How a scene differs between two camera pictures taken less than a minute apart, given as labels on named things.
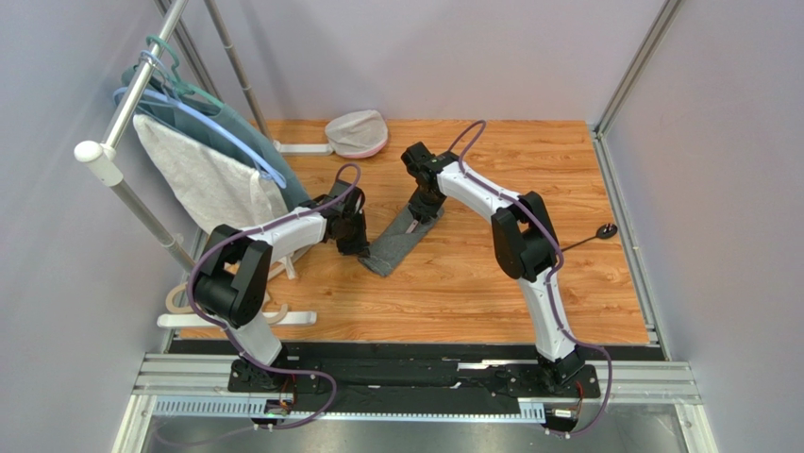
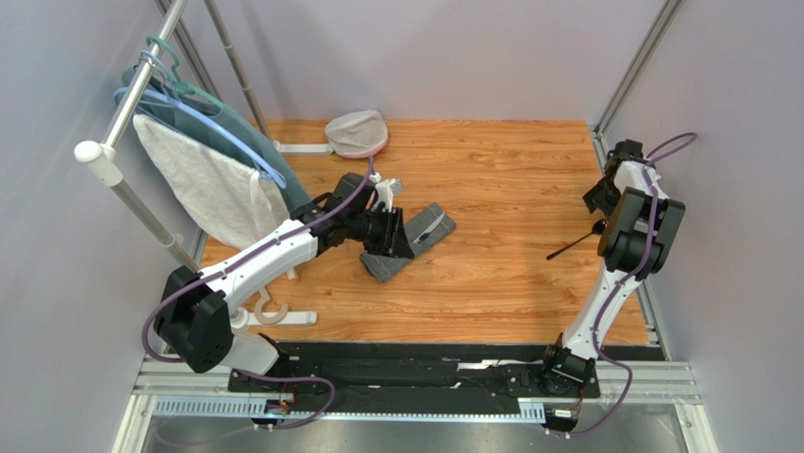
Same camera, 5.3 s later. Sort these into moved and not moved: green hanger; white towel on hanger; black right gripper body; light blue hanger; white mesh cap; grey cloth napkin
Moved: black right gripper body; grey cloth napkin
Not moved: white mesh cap; light blue hanger; white towel on hanger; green hanger
